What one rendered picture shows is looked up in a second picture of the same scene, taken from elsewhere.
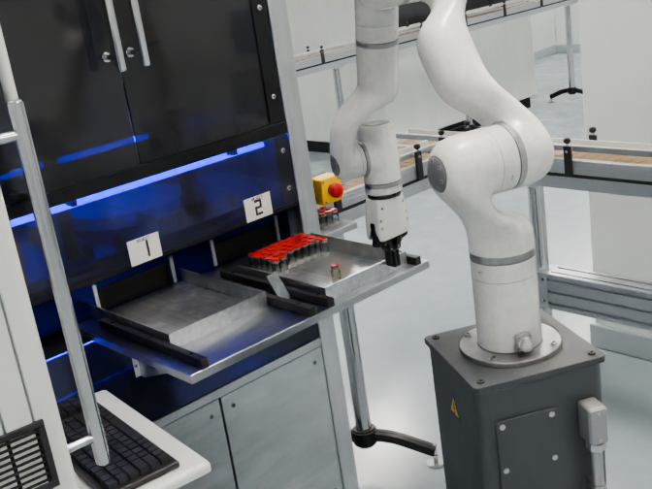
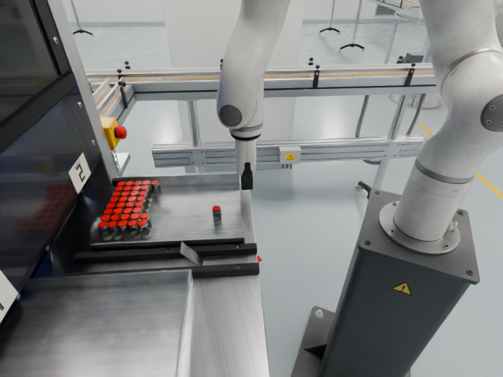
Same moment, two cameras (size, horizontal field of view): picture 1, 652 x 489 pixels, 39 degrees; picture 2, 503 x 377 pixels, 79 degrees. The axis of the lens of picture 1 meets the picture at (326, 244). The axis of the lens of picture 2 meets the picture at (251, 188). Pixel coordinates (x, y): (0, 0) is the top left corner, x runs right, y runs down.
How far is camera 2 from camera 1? 1.68 m
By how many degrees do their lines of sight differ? 51
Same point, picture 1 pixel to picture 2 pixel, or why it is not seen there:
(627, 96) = (195, 41)
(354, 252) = (180, 183)
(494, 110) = (482, 36)
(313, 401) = not seen: hidden behind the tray
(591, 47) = (171, 10)
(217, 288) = (102, 283)
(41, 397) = not seen: outside the picture
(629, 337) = not seen: hidden behind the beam
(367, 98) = (270, 33)
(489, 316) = (444, 219)
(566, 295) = (216, 157)
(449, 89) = (477, 11)
